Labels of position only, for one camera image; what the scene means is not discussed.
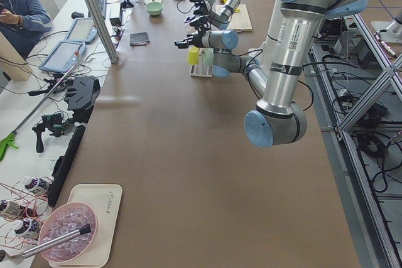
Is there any blue teach pendant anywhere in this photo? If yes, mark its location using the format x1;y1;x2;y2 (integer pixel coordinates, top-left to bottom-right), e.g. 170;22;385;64
38;41;86;73
65;18;97;44

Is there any beige plastic tray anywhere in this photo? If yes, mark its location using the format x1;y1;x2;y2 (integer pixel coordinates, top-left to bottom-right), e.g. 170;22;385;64
49;184;122;267

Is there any pink bowl of ice cubes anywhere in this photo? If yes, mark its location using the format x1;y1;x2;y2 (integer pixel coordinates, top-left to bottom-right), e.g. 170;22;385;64
38;202;98;263

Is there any wooden cutting board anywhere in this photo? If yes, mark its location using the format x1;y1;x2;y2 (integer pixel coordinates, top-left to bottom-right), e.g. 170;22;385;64
216;4;253;31

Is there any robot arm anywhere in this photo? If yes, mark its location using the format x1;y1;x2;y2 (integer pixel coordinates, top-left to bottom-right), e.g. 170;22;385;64
176;0;368;147
185;0;241;30

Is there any grey folded cloth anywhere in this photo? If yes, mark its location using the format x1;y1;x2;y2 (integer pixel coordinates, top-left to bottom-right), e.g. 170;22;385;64
129;32;149;46

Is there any white wire cup rack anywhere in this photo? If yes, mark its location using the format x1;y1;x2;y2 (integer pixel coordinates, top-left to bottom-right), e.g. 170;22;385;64
190;48;213;77

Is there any green ceramic bowl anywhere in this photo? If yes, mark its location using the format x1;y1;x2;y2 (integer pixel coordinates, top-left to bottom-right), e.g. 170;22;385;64
145;1;163;17

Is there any person in blue sweater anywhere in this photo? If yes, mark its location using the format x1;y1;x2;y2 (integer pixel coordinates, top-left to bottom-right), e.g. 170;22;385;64
1;0;53;58

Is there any black keyboard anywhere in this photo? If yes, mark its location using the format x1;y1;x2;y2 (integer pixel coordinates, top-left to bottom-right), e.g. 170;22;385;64
95;0;107;19

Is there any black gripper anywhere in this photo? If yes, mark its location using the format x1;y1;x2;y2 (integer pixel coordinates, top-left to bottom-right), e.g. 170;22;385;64
174;15;210;49
184;0;208;25

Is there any mint green cup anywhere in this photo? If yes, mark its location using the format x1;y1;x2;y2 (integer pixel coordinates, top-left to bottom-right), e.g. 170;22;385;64
202;48;214;67

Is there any yellow cup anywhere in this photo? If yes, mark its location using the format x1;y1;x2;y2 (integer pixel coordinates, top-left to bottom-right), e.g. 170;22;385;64
187;46;200;65

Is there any green handled grabber tool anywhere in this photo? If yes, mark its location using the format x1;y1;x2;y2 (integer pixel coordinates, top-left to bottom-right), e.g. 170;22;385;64
1;51;82;161

